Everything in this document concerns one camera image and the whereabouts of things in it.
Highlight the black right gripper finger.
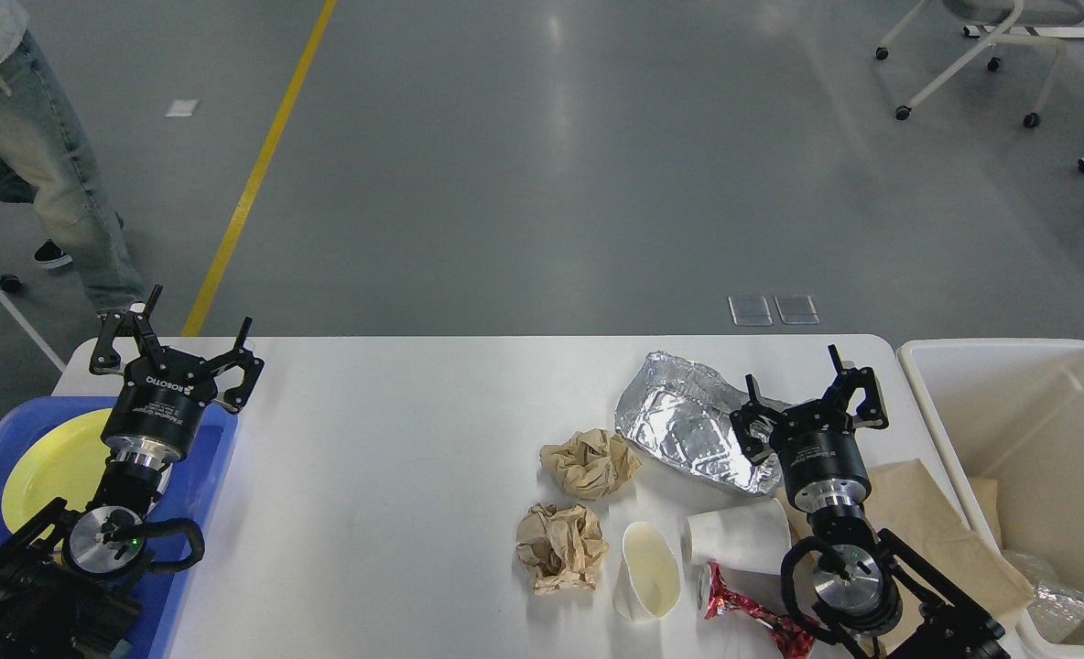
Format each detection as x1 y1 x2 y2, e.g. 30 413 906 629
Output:
730 374 786 464
828 343 889 430

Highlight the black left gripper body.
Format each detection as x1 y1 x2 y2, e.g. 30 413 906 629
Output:
100 362 217 469

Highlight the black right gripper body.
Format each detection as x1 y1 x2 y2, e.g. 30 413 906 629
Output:
764 402 873 512

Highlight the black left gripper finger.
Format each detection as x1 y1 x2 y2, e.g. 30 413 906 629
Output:
89 284 167 378
180 316 266 415

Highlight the brown paper bag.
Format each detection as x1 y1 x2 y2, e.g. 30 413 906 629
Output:
774 458 1037 655

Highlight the yellow plastic plate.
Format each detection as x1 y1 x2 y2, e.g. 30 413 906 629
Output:
1 409 109 533

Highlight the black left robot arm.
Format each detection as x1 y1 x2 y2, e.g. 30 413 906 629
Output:
0 286 264 658

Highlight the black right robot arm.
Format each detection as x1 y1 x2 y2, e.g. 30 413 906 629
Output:
730 345 1007 658

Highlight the white pink plate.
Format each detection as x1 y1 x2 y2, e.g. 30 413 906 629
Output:
152 464 175 506

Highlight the white paper cup lying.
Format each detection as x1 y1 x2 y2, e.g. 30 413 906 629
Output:
686 498 792 576

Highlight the crumpled aluminium foil tray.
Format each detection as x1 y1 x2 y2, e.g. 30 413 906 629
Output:
614 351 780 495

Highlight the right floor socket plate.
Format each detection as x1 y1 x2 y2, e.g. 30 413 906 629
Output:
774 295 821 325

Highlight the floor socket plate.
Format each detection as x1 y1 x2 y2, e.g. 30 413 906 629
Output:
774 295 821 325
730 295 774 327

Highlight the brown paper in bin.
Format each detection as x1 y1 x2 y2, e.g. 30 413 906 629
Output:
966 476 1005 550

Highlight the left floor socket plate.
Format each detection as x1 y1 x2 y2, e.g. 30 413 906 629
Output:
730 295 774 327

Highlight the red foil wrapper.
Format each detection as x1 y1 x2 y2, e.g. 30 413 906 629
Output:
698 560 817 658

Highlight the crumpled brown paper upper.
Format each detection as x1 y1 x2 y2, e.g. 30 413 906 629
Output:
539 429 642 501

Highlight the crumpled brown paper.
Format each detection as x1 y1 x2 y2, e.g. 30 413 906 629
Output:
515 504 610 595
539 429 642 501

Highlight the cream paper cup open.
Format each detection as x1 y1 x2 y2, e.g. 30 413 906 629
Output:
612 522 681 622

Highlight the white waste bin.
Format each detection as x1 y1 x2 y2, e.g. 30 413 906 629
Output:
896 339 1084 658

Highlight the white paper on floor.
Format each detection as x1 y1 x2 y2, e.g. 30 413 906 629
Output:
164 99 201 118

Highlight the crumpled brown paper lower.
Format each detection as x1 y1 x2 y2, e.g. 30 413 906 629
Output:
515 504 610 595

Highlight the person in jeans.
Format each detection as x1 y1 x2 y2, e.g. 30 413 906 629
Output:
0 1 146 314

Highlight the foil scrap in bin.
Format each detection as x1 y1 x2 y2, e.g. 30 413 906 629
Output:
1002 550 1084 643

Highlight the white rolling chair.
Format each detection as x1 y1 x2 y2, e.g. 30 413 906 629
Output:
894 1 1084 129

